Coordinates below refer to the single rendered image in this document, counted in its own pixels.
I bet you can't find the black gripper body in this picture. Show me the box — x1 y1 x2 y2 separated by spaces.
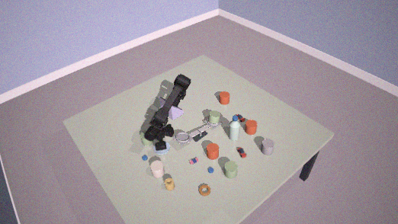
155 128 166 151

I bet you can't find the pink eraser with blue sleeve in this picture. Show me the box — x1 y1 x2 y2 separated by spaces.
189 158 199 165

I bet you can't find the small red toy car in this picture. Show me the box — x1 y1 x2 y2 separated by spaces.
238 148 246 158
236 114 246 122

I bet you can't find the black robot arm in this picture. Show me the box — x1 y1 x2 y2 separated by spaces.
144 74 191 142

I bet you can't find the pale pink cylinder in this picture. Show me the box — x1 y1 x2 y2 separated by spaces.
150 160 165 178

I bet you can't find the white bottle with blue cap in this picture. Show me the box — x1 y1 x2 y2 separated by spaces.
229 115 240 141

